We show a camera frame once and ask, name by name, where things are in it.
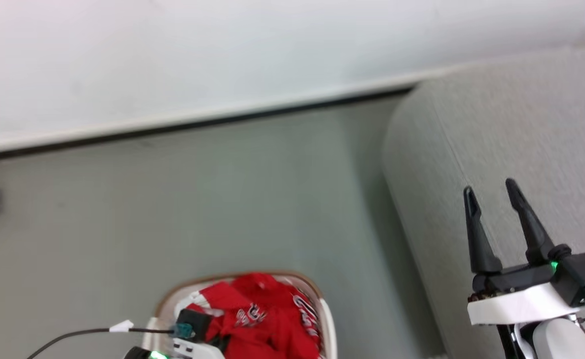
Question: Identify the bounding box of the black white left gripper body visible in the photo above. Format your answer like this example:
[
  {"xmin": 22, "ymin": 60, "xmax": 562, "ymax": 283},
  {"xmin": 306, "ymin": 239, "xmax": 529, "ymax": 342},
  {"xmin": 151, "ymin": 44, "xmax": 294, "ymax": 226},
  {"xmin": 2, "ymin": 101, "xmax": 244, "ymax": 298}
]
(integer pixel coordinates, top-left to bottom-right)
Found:
[{"xmin": 123, "ymin": 337, "xmax": 226, "ymax": 359}]

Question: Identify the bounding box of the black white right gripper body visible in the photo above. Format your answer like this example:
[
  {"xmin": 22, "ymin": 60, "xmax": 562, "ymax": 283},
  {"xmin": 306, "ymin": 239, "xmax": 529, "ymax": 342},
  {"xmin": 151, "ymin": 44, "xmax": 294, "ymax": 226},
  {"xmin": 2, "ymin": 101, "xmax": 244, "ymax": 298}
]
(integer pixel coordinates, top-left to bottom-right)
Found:
[{"xmin": 466, "ymin": 262, "xmax": 585, "ymax": 327}]

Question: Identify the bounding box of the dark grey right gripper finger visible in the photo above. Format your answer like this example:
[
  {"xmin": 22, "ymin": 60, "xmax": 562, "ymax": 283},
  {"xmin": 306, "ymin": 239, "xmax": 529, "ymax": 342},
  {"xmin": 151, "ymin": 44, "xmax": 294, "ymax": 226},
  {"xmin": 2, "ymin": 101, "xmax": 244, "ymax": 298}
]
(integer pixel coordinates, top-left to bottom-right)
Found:
[
  {"xmin": 505, "ymin": 178, "xmax": 556, "ymax": 265},
  {"xmin": 463, "ymin": 186, "xmax": 503, "ymax": 274}
]

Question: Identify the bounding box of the red basketball jersey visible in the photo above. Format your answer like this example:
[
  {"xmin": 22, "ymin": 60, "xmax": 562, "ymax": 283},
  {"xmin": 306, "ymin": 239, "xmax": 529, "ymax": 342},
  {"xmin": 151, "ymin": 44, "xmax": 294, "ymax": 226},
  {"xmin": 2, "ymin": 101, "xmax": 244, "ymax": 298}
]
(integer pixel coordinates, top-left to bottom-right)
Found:
[{"xmin": 175, "ymin": 273, "xmax": 323, "ymax": 359}]

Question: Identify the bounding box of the white laundry basket brown rim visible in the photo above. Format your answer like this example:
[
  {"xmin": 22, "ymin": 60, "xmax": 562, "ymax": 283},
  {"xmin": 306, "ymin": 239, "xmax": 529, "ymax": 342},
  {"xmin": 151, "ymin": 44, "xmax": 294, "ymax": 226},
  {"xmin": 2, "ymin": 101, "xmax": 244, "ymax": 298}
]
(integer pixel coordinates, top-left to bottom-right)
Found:
[{"xmin": 142, "ymin": 271, "xmax": 338, "ymax": 359}]

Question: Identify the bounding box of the grey fabric sofa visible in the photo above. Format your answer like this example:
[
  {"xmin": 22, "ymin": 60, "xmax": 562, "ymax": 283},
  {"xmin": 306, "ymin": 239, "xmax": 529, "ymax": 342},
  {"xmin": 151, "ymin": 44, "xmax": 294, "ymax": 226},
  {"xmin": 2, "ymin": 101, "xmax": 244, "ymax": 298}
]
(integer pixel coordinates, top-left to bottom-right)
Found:
[{"xmin": 381, "ymin": 42, "xmax": 585, "ymax": 359}]

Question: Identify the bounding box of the white baseboard strip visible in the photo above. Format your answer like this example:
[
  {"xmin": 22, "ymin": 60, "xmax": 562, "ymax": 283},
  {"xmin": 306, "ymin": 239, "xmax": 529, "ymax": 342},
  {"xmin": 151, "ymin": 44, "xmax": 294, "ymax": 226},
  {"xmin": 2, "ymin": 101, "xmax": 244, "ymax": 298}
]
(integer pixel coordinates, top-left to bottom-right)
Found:
[{"xmin": 0, "ymin": 64, "xmax": 425, "ymax": 164}]

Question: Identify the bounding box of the black cable with teal plug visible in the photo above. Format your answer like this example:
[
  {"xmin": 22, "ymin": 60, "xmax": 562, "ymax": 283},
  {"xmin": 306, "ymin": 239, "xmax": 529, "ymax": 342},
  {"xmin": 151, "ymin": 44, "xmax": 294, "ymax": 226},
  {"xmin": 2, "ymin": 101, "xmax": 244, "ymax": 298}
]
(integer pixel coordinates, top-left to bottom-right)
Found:
[{"xmin": 25, "ymin": 323, "xmax": 194, "ymax": 359}]

